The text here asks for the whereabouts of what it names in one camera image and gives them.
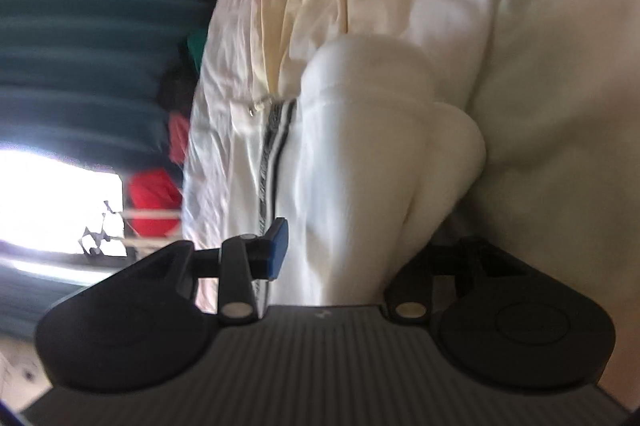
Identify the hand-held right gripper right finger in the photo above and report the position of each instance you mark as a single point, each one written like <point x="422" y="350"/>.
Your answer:
<point x="425" y="266"/>

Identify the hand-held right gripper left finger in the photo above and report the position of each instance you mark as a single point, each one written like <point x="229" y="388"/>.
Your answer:
<point x="278" y="251"/>

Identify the cream white jacket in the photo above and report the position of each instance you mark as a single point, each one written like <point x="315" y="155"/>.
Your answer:
<point x="350" y="156"/>

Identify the red cloth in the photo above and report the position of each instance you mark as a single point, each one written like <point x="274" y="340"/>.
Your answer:
<point x="155" y="201"/>

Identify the pink cloth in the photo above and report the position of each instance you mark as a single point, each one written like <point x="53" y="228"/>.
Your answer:
<point x="180" y="138"/>

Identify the black cloth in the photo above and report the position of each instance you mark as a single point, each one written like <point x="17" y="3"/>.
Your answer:
<point x="177" y="83"/>

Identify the green cloth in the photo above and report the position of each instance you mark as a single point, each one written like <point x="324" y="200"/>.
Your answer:
<point x="197" y="45"/>

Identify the pink pastel bed blanket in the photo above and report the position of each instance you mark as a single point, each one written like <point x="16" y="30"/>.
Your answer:
<point x="240" y="31"/>

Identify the dark teal curtain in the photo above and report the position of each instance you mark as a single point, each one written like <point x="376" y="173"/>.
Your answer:
<point x="35" y="301"/>
<point x="90" y="31"/>

